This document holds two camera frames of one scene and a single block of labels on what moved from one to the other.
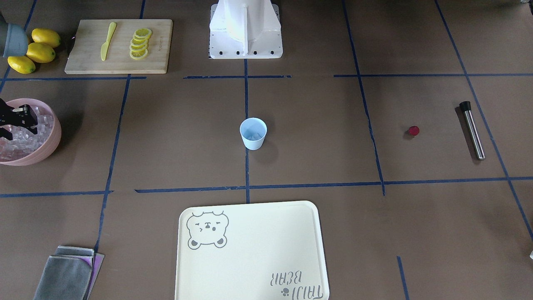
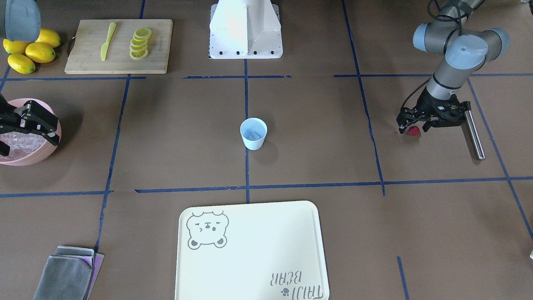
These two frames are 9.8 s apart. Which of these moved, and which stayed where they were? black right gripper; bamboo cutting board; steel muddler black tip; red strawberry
Moved: black right gripper
Stayed: bamboo cutting board; steel muddler black tip; red strawberry
